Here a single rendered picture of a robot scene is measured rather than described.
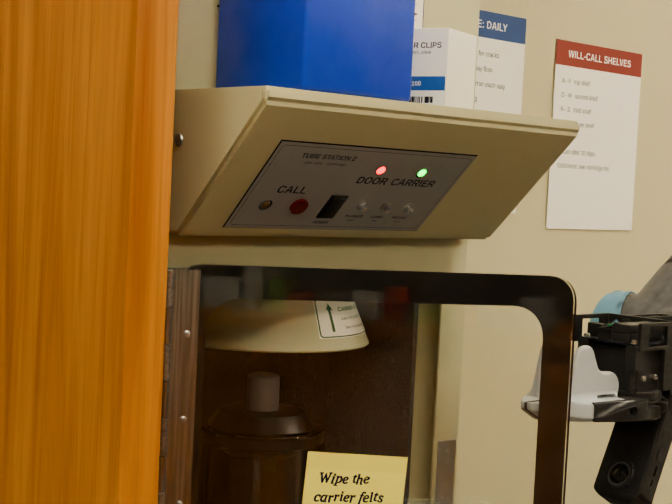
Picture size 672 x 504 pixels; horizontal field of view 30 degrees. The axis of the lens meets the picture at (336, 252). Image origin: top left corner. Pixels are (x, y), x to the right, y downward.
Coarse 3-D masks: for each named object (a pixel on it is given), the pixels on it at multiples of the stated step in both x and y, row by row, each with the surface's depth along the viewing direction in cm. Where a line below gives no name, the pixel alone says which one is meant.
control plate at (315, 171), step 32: (288, 160) 84; (320, 160) 86; (352, 160) 88; (384, 160) 90; (416, 160) 92; (448, 160) 94; (256, 192) 86; (288, 192) 87; (320, 192) 89; (352, 192) 91; (384, 192) 93; (416, 192) 95; (224, 224) 87; (256, 224) 89; (288, 224) 91; (320, 224) 93; (352, 224) 95; (384, 224) 97; (416, 224) 99
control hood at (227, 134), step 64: (192, 128) 84; (256, 128) 80; (320, 128) 83; (384, 128) 87; (448, 128) 90; (512, 128) 94; (576, 128) 99; (192, 192) 84; (448, 192) 98; (512, 192) 102
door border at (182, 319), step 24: (192, 288) 88; (168, 312) 87; (192, 312) 88; (168, 336) 87; (192, 336) 88; (192, 360) 88; (168, 384) 87; (192, 384) 88; (168, 408) 88; (192, 408) 88; (168, 432) 88; (192, 432) 88; (168, 456) 88; (192, 456) 88; (168, 480) 88
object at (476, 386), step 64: (256, 320) 89; (320, 320) 90; (384, 320) 91; (448, 320) 92; (512, 320) 94; (256, 384) 89; (320, 384) 90; (384, 384) 92; (448, 384) 93; (512, 384) 94; (256, 448) 89; (320, 448) 91; (384, 448) 92; (448, 448) 93; (512, 448) 94
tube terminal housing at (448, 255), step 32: (192, 0) 88; (448, 0) 105; (192, 32) 88; (192, 64) 88; (192, 256) 90; (224, 256) 92; (256, 256) 94; (288, 256) 96; (320, 256) 98; (352, 256) 100; (384, 256) 102; (416, 256) 105; (448, 256) 107
